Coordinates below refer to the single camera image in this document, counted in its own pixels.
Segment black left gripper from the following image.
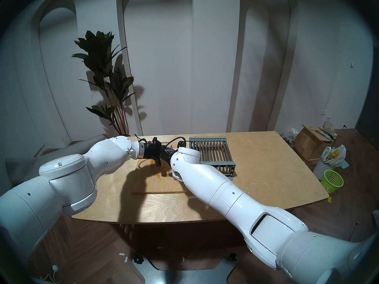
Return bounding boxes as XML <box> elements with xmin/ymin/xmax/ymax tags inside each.
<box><xmin>143</xmin><ymin>137</ymin><xmax>178</xmax><ymax>166</ymax></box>

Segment wooden cutting board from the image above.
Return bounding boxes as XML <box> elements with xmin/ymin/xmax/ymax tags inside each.
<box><xmin>131</xmin><ymin>142</ymin><xmax>187</xmax><ymax>194</ymax></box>

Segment grey metal dish rack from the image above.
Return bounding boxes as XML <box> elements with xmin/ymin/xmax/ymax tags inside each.
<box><xmin>189</xmin><ymin>136</ymin><xmax>236</xmax><ymax>180</ymax></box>

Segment clear crumpled plastic bag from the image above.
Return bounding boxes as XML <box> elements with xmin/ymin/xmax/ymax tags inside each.
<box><xmin>281</xmin><ymin>128</ymin><xmax>298</xmax><ymax>143</ymax></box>

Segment tall potted green plant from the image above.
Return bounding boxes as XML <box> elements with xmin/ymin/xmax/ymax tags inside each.
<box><xmin>71</xmin><ymin>30</ymin><xmax>137</xmax><ymax>138</ymax></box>

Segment cardboard box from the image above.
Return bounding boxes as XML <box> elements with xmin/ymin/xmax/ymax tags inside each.
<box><xmin>293</xmin><ymin>125</ymin><xmax>329</xmax><ymax>161</ymax></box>

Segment white waste bin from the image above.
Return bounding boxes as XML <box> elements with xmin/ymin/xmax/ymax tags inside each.
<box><xmin>313</xmin><ymin>159</ymin><xmax>328</xmax><ymax>180</ymax></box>

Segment crumpled snack bag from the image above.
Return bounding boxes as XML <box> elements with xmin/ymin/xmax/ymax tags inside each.
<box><xmin>321</xmin><ymin>123</ymin><xmax>338</xmax><ymax>139</ymax></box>

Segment white plastic bag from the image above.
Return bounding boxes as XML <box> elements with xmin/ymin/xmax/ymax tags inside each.
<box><xmin>320</xmin><ymin>144</ymin><xmax>347</xmax><ymax>168</ymax></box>

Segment green plastic basket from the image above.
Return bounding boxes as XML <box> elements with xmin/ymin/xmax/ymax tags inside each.
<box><xmin>321</xmin><ymin>170</ymin><xmax>345</xmax><ymax>195</ymax></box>

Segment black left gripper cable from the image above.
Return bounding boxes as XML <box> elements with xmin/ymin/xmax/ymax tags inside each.
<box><xmin>134</xmin><ymin>134</ymin><xmax>154</xmax><ymax>145</ymax></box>

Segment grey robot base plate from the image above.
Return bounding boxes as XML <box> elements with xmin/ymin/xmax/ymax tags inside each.
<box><xmin>132</xmin><ymin>254</ymin><xmax>239</xmax><ymax>284</ymax></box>

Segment black floor cable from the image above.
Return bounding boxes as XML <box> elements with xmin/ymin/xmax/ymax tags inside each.
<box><xmin>348</xmin><ymin>222</ymin><xmax>359</xmax><ymax>242</ymax></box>

